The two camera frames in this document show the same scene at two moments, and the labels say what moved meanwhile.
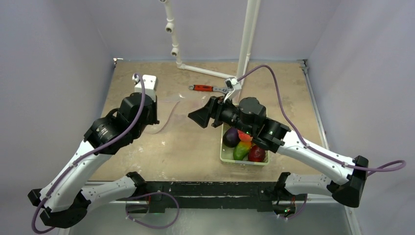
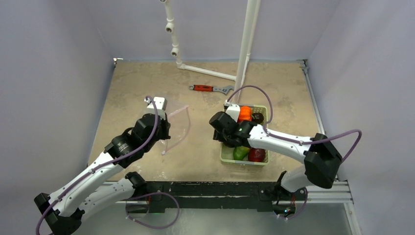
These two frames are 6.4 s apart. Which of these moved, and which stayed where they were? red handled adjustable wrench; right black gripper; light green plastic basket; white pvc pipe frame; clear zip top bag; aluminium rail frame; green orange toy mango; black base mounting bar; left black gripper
Moved: clear zip top bag; right black gripper; left black gripper
Stayed: black base mounting bar; white pvc pipe frame; light green plastic basket; red handled adjustable wrench; green orange toy mango; aluminium rail frame
